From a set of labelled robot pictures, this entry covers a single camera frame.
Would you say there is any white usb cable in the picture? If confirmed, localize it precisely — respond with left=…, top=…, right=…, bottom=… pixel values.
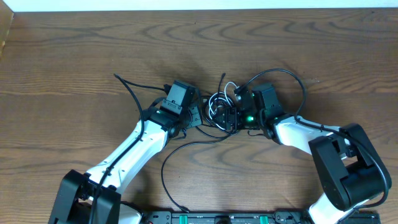
left=207, top=81, right=238, bottom=131

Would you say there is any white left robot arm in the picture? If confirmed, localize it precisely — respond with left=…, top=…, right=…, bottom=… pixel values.
left=49, top=80, right=201, bottom=223

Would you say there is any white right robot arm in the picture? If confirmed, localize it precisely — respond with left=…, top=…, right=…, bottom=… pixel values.
left=210, top=83, right=392, bottom=223

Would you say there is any left camera black cable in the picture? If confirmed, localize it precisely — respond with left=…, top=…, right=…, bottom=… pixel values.
left=88, top=73, right=170, bottom=224

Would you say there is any camera black cable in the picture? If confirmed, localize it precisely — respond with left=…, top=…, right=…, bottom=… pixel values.
left=239, top=68, right=391, bottom=215
left=88, top=73, right=170, bottom=224

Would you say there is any right camera black cable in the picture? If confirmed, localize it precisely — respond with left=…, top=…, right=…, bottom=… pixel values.
left=239, top=68, right=391, bottom=215

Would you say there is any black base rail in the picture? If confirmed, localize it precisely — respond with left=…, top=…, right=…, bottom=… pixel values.
left=136, top=210, right=382, bottom=224

